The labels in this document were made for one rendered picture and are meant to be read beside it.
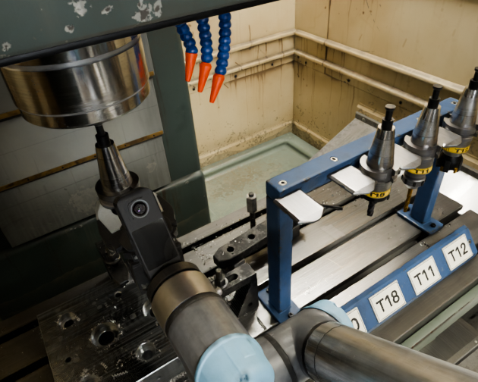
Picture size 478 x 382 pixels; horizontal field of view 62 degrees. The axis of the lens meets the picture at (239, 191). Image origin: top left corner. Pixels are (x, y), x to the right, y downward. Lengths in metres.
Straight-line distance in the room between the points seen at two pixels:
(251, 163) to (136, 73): 1.37
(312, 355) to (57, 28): 0.41
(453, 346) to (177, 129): 0.89
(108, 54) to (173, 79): 0.68
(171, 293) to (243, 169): 1.35
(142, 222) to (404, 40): 1.11
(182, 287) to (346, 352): 0.19
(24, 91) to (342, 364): 0.43
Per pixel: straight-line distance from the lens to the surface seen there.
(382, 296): 0.86
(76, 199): 1.14
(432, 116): 0.74
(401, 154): 0.75
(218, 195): 1.64
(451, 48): 1.33
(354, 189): 0.65
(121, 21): 0.31
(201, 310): 0.44
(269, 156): 1.85
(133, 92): 0.48
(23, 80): 0.47
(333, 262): 0.96
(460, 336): 1.13
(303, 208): 0.60
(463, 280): 1.00
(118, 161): 0.58
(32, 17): 0.30
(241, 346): 0.42
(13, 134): 1.02
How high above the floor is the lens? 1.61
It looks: 39 degrees down
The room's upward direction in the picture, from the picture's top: 5 degrees counter-clockwise
